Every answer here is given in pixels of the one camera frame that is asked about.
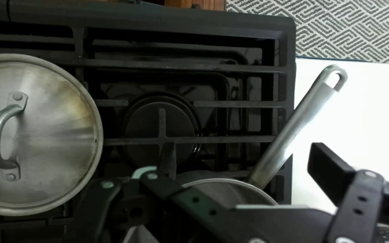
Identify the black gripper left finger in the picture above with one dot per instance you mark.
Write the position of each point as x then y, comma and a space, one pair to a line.
189, 211

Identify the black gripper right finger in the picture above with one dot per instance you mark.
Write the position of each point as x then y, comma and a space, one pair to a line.
361, 203

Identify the silver round pot lid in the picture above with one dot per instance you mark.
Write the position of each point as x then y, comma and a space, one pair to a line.
50, 135

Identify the black round burner cap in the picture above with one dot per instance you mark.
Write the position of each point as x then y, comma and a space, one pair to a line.
144, 130

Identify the black stove top with grates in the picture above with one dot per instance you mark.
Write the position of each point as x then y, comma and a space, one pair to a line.
181, 45

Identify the brown wooden board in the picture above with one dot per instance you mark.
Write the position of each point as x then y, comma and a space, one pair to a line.
194, 4

